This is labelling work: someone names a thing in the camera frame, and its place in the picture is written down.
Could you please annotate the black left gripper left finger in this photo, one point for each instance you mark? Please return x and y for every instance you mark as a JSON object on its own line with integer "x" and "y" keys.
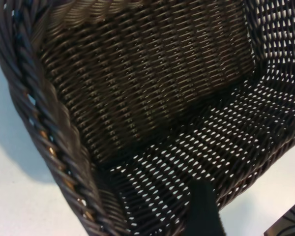
{"x": 204, "y": 211}

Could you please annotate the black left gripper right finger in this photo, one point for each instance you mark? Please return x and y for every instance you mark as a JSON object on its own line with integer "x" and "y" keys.
{"x": 287, "y": 221}

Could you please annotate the dark brown wicker basket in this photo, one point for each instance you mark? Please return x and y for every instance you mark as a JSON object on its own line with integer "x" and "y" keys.
{"x": 150, "y": 98}

